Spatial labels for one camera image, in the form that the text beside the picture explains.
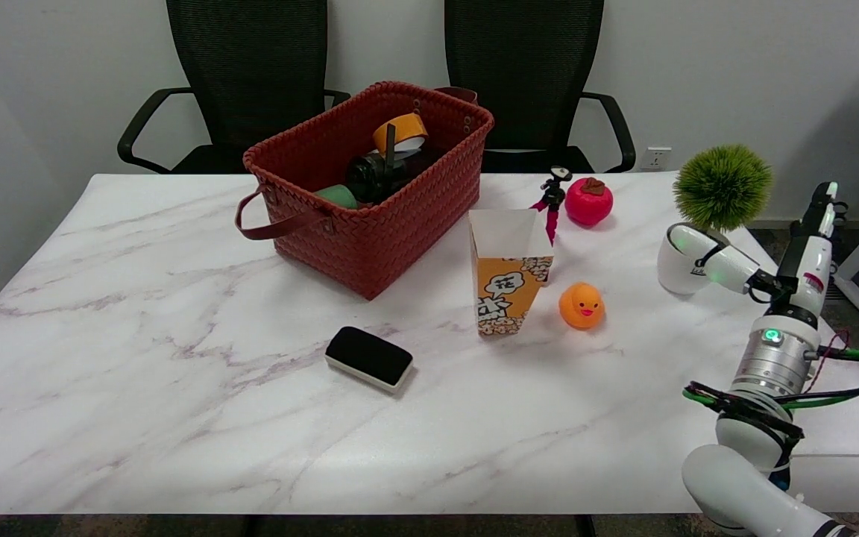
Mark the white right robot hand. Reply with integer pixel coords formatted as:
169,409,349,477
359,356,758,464
668,181,848,321

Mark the green ball plant white pot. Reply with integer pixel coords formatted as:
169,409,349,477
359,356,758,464
657,144,773,295

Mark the orange rubber duck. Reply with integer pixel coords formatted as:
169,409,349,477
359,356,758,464
558,282,606,330

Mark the red pomegranate toy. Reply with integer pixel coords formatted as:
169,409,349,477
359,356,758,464
564,178,614,227

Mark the pink black mini tripod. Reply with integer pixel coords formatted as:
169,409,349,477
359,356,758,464
529,166,573,247

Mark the orange popcorn paper box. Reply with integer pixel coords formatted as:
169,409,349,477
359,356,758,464
468,209,555,336

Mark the black mesh office chair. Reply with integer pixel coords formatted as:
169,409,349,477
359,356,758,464
117,0,352,175
437,0,637,175

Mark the red woven basket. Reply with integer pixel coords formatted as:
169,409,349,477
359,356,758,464
234,81,495,301

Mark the orange tape roll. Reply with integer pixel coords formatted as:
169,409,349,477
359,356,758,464
372,113,430,157

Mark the black white board eraser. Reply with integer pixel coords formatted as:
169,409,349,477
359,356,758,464
324,326,414,395

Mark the green round object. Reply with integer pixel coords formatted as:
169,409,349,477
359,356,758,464
315,184,359,210

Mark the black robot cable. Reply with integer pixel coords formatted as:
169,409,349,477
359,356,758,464
685,380,805,442

